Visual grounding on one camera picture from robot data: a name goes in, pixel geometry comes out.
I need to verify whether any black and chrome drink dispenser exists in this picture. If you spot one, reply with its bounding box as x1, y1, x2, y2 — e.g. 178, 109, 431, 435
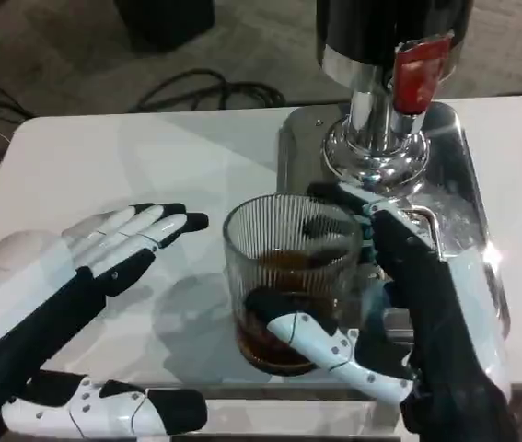
314, 0, 470, 194

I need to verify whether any red tap handle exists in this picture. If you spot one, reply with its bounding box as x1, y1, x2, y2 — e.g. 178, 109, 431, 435
391, 34, 455, 116

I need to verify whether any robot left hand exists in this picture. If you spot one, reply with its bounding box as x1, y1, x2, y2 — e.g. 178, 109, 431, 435
0, 202, 210, 438

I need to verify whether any steel drip tray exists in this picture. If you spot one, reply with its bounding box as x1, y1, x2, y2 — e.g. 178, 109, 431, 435
276, 100, 516, 354

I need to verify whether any clear ribbed glass cup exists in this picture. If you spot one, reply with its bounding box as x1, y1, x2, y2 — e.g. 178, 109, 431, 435
221, 192, 368, 378

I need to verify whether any coiled black floor cable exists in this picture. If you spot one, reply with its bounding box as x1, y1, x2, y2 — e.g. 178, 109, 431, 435
137, 67, 287, 111

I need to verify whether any black box on floor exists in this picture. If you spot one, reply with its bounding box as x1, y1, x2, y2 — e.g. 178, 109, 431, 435
112, 0, 218, 51

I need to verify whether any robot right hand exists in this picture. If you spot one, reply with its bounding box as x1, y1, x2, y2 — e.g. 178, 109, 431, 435
245, 181, 519, 442

